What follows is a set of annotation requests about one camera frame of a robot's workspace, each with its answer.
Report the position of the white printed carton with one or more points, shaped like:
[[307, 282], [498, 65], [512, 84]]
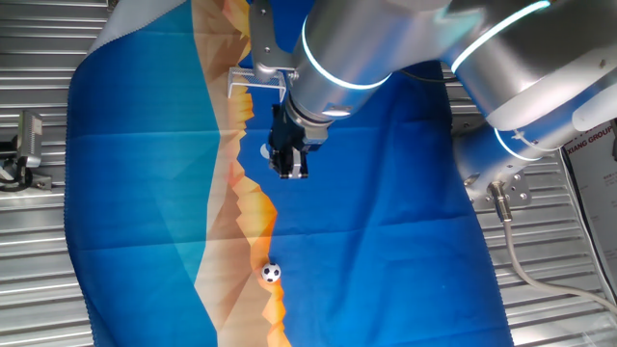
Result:
[[598, 193]]

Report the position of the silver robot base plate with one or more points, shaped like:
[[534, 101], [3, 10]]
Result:
[[518, 193]]

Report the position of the white zip tie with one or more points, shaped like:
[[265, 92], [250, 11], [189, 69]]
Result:
[[525, 142]]

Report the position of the blue printed mountain cloth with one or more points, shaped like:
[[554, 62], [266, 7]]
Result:
[[144, 193]]

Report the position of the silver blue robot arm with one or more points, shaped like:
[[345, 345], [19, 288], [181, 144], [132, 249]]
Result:
[[347, 48]]

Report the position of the silver fixed depth camera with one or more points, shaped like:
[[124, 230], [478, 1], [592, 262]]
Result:
[[30, 140]]

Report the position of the small black white soccer ball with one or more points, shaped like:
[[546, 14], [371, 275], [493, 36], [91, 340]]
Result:
[[271, 273]]

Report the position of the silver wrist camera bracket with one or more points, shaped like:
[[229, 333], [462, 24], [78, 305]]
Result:
[[262, 43]]

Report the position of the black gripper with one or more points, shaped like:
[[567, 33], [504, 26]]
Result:
[[282, 137]]

